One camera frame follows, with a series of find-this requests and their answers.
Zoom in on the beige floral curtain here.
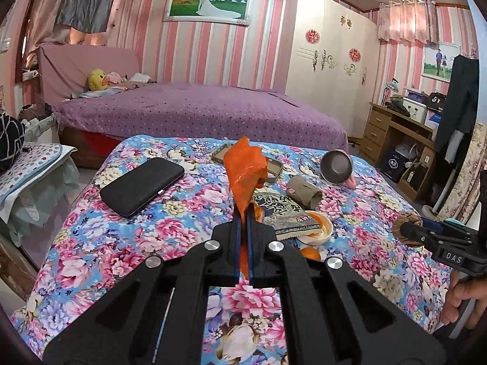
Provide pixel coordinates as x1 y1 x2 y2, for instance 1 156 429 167
437 122 487 225

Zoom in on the wooden desk with drawers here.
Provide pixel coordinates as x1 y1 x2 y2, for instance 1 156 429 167
359 103 438 204

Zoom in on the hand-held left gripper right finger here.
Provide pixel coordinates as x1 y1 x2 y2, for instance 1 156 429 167
247 207 446 365

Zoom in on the brown cardboard tube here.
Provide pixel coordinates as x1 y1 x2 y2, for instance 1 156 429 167
286 175 324 207

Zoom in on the brown sock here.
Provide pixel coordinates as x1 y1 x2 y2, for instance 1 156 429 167
393 213 424 251

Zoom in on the framed wall poster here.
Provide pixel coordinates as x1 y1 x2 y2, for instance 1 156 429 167
163 0 255 27

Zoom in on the yellow duck plush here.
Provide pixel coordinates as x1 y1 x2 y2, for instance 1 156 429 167
88 69 109 91

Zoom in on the white wardrobe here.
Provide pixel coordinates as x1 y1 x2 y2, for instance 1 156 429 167
285 0 381 137

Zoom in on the small wall photo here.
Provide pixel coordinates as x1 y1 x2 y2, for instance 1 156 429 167
422 42 463 80

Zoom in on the pink cup with metal lining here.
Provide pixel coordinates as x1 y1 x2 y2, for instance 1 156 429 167
319 149 358 189

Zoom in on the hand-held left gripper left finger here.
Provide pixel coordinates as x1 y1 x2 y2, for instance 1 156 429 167
42 209 244 365

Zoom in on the black paper bag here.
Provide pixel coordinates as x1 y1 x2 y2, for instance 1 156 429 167
380 148 406 183

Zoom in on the black bag with white print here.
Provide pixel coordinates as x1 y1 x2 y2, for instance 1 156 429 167
428 92 448 113

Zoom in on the dotted cushion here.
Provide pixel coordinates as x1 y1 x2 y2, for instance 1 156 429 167
0 142 74 199

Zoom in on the grey hanging cloth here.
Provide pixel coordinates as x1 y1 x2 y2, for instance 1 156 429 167
55 0 122 33

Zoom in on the orange plastic wrapper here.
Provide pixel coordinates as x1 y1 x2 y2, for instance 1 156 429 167
224 136 269 236

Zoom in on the floral tablecloth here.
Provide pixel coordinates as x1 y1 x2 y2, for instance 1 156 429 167
9 134 457 365

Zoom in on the white fan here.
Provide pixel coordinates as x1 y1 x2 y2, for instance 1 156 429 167
396 144 414 165

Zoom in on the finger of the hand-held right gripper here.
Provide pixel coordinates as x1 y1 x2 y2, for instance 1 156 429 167
420 217 473 236
399 221 472 253

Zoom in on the black white patterned bag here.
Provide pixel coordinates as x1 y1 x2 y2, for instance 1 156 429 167
0 112 26 172

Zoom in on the pink curtain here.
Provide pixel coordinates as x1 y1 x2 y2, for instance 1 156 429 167
23 0 81 46

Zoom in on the person's right hand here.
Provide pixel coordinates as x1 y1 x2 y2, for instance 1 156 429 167
441 272 487 329

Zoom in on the dark printed snack wrapper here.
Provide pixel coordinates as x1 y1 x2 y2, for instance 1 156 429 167
250 190 319 241

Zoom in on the white storage box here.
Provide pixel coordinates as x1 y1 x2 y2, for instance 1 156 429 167
403 97 431 123

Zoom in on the black wallet case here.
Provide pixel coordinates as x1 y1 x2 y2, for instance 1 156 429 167
100 157 186 219

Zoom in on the stool with green cloth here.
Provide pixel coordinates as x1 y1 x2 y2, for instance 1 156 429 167
8 156 81 245

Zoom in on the pink curtain valance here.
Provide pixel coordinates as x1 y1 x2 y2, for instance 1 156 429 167
378 0 439 45

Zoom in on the beige phone case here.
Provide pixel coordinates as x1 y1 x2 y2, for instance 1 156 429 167
211 142 284 184

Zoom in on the white bowl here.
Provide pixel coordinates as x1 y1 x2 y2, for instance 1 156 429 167
300 210 334 247

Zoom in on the open cardboard box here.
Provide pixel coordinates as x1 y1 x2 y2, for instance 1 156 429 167
398 163 427 199

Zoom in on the desk lamp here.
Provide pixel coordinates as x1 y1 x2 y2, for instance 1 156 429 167
380 78 400 108

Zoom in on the dark hanging coat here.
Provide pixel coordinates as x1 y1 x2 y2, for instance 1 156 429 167
434 55 480 156

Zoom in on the bed with purple cover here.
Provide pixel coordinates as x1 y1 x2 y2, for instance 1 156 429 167
38 43 349 170

